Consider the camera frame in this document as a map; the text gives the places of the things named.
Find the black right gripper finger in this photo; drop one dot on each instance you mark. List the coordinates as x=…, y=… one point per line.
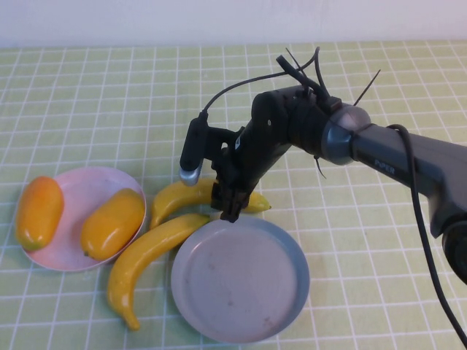
x=219, y=195
x=235, y=208

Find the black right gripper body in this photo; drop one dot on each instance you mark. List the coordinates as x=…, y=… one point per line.
x=248, y=164

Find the short yellow banana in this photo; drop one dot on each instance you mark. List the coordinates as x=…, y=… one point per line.
x=175, y=198

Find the long curved yellow banana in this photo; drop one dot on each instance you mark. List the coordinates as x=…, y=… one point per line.
x=146, y=251

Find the plain yellow mango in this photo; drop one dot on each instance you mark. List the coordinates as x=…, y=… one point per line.
x=111, y=226

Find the mango with orange blush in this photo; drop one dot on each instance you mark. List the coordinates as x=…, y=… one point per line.
x=38, y=215

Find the blue-grey round plate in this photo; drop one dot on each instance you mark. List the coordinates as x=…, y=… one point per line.
x=237, y=280

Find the pink round plate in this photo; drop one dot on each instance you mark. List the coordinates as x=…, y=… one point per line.
x=78, y=186

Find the green checked tablecloth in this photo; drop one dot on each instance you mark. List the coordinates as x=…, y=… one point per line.
x=109, y=109

